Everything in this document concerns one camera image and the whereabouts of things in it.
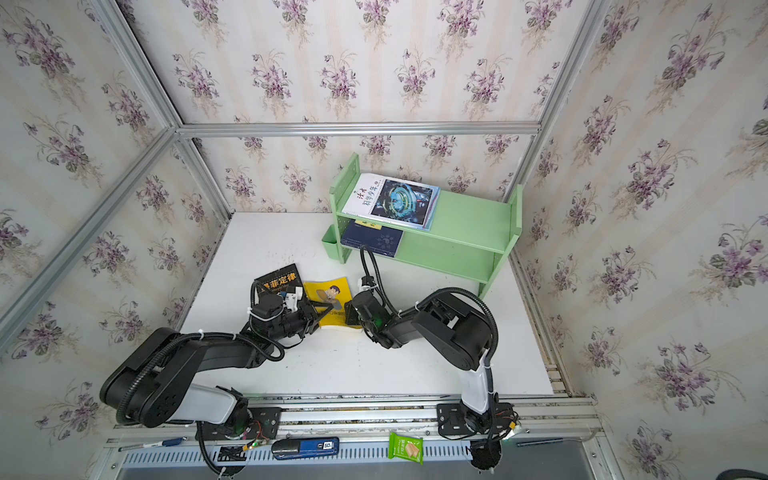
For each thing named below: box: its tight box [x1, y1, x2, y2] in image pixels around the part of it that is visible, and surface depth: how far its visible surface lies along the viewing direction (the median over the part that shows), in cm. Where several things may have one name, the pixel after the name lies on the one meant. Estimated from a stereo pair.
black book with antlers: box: [254, 263, 303, 294], surface depth 100 cm
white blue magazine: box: [342, 173, 441, 232], surface depth 88 cm
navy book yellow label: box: [340, 219, 404, 258], surface depth 95 cm
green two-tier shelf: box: [321, 153, 523, 299], surface depth 88 cm
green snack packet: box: [388, 432, 424, 465], surface depth 71 cm
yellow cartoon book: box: [303, 276, 362, 329], surface depth 97 cm
